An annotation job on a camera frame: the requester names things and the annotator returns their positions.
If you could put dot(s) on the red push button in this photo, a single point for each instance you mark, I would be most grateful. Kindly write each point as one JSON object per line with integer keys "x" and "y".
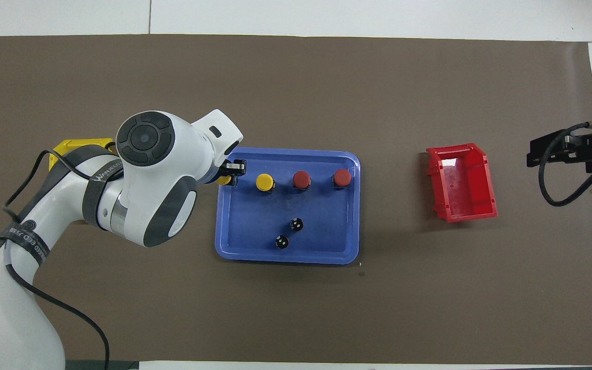
{"x": 341, "y": 178}
{"x": 301, "y": 179}

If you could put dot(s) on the brown paper table mat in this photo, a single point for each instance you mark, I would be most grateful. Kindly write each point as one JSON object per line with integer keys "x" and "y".
{"x": 296, "y": 308}

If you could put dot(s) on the red plastic bin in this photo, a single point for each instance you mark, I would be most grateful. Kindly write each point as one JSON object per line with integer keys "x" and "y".
{"x": 473, "y": 213}

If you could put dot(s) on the yellow plastic bin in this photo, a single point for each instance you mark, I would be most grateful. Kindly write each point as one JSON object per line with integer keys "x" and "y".
{"x": 65, "y": 146}

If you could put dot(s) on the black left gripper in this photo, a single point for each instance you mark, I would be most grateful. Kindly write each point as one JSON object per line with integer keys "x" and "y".
{"x": 213, "y": 173}

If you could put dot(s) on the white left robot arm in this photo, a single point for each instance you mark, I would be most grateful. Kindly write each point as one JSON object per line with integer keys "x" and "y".
{"x": 152, "y": 169}

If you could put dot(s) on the black cylindrical capacitor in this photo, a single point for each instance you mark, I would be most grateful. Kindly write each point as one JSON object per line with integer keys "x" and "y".
{"x": 282, "y": 241}
{"x": 296, "y": 224}

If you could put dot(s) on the yellow push button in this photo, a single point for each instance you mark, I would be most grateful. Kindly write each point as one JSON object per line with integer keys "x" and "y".
{"x": 222, "y": 180}
{"x": 264, "y": 182}

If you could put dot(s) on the blue plastic tray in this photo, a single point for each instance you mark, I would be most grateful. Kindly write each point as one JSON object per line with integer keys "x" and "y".
{"x": 255, "y": 226}

